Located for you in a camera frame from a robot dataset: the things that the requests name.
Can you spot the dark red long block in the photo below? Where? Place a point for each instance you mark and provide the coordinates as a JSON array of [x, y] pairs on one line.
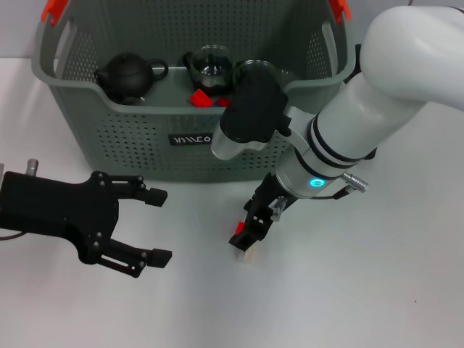
[[223, 102]]

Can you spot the black ceramic teapot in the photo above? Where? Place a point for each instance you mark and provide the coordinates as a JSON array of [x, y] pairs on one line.
[[127, 76]]

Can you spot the grey perforated plastic storage basket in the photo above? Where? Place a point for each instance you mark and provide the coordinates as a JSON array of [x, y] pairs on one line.
[[145, 145]]

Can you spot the glass teapot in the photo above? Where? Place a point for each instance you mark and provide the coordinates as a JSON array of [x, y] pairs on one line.
[[212, 72]]

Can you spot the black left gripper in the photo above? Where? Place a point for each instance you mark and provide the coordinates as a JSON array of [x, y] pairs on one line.
[[54, 210]]

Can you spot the tiny red stud block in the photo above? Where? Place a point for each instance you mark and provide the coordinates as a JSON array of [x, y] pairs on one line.
[[239, 228]]

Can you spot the white small block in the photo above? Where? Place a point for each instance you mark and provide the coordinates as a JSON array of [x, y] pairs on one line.
[[249, 256]]

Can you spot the glass jar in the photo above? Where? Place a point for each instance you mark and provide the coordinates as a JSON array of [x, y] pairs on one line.
[[261, 64]]

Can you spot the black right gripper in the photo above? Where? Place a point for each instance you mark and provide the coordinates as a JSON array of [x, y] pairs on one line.
[[268, 195]]

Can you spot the orange red sloped block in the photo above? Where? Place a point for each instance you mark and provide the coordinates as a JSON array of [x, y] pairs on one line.
[[201, 98]]

